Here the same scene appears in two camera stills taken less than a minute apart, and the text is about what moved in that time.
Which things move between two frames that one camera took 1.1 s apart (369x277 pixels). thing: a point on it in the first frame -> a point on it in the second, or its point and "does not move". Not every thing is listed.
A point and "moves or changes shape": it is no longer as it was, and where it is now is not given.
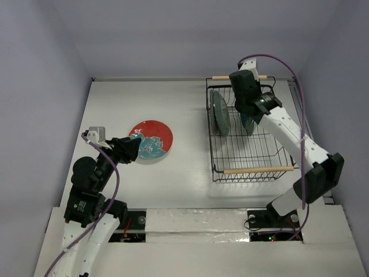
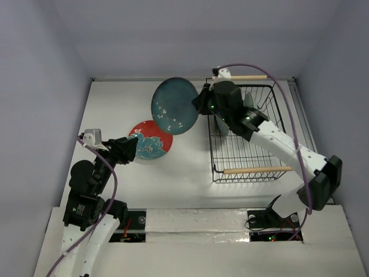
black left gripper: [124, 146] does not move
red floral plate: [156, 139] does not move
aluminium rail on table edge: [296, 101] does not move
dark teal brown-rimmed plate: [249, 123] moves or changes shape
